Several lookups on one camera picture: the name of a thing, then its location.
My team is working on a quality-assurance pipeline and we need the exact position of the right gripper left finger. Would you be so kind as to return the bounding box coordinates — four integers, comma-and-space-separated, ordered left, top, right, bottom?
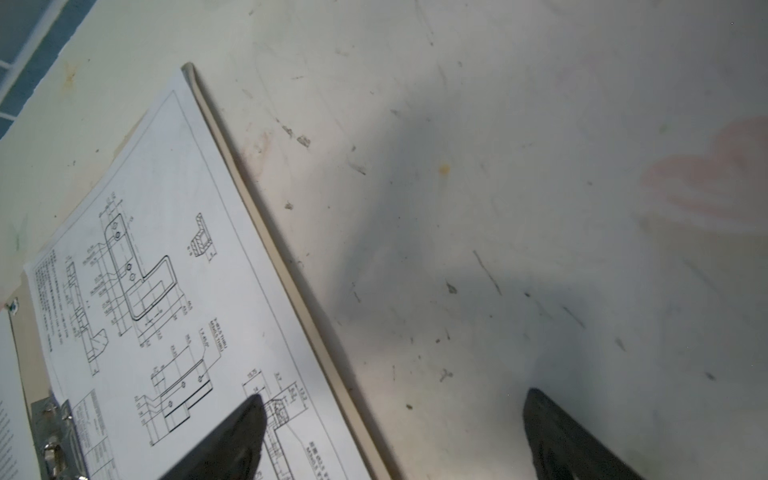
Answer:
162, 394, 267, 480

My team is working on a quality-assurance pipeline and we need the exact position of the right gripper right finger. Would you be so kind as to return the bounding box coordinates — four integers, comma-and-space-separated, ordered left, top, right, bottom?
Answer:
523, 388, 642, 480

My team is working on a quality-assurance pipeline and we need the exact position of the diagram paper sheet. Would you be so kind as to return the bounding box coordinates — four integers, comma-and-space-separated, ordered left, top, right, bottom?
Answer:
23, 71, 373, 480

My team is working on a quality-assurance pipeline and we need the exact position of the beige cardboard folder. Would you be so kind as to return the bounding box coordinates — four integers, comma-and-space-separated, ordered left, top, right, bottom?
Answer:
5, 61, 394, 480

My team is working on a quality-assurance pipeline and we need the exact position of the printed text paper sheet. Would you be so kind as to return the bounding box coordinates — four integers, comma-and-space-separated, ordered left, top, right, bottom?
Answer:
0, 309, 42, 480

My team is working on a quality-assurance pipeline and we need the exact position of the metal folder clip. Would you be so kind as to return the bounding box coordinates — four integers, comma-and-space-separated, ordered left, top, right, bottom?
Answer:
31, 394, 91, 480

